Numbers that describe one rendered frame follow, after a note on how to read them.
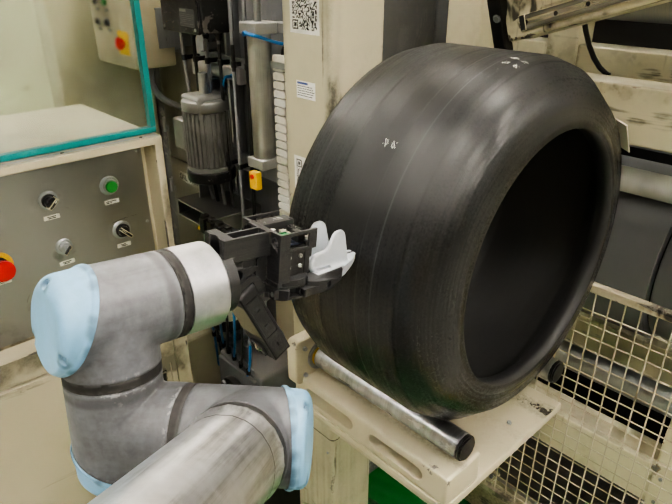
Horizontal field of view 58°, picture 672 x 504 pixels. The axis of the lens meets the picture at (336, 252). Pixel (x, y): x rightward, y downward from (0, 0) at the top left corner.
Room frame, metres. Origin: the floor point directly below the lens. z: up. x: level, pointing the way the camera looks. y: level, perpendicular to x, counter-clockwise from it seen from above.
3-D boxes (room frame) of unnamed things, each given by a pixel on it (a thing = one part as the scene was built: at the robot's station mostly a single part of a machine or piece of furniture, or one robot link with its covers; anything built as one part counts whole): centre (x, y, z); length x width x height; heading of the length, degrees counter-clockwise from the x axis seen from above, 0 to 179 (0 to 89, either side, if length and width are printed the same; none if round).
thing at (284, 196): (1.15, 0.08, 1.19); 0.05 x 0.04 x 0.48; 133
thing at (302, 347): (1.06, -0.06, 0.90); 0.40 x 0.03 x 0.10; 133
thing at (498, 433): (0.94, -0.18, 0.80); 0.37 x 0.36 x 0.02; 133
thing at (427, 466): (0.84, -0.08, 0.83); 0.36 x 0.09 x 0.06; 43
